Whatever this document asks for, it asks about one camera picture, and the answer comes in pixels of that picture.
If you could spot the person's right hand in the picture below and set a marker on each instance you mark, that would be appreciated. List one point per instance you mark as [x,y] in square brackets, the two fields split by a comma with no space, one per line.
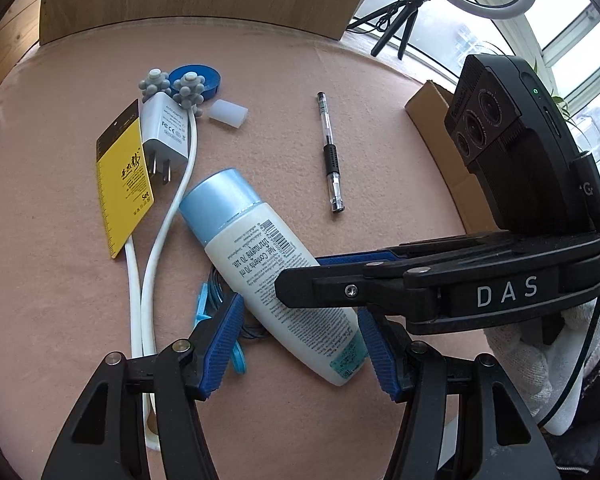
[525,365]

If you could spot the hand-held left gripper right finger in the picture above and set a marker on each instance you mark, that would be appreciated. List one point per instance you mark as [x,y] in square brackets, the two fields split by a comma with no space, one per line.
[380,355]

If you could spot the blue round lid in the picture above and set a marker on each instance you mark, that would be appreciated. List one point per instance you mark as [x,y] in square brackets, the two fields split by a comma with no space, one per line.
[205,80]

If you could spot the white window frame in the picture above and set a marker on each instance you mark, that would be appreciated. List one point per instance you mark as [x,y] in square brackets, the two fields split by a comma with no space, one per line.
[570,25]

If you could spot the white massage roller grey balls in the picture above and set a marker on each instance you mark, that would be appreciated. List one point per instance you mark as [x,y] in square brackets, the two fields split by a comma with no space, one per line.
[154,260]

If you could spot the yellow black paper card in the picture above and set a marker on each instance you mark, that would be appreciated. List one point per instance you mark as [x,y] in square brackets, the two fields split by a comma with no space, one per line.
[122,195]

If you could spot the translucent white plastic cap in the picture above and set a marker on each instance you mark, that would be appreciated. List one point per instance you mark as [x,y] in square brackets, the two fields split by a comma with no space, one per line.
[228,114]

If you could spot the black clear pen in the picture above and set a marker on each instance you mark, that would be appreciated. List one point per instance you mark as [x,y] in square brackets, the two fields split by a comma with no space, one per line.
[328,152]

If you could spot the white lotion bottle blue cap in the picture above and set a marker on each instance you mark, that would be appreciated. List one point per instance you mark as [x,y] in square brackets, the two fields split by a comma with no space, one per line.
[260,260]

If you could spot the cardboard box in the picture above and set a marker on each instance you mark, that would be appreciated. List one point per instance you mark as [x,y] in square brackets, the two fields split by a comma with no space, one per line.
[430,105]

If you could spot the pine plank wall panel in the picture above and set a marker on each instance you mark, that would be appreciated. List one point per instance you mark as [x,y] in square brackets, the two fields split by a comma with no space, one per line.
[5,50]

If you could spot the teal plastic item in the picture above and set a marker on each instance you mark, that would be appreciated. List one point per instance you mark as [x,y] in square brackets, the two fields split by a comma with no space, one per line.
[203,302]

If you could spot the pink felt tablecloth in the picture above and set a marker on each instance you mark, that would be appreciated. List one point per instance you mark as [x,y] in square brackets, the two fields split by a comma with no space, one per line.
[290,60]

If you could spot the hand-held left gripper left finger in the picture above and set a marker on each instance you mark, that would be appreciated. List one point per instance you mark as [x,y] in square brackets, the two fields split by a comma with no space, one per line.
[220,350]

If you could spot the white power adapter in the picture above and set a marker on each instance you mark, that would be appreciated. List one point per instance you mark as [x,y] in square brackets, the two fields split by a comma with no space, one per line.
[165,125]

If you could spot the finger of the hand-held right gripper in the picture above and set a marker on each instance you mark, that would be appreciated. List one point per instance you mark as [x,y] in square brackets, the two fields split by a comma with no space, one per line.
[320,287]
[350,259]

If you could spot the black tripod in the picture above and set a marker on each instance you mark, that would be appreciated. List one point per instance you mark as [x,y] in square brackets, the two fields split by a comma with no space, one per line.
[411,20]

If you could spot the green spider plant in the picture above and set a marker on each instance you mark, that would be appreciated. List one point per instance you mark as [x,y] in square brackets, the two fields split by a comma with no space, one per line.
[562,105]

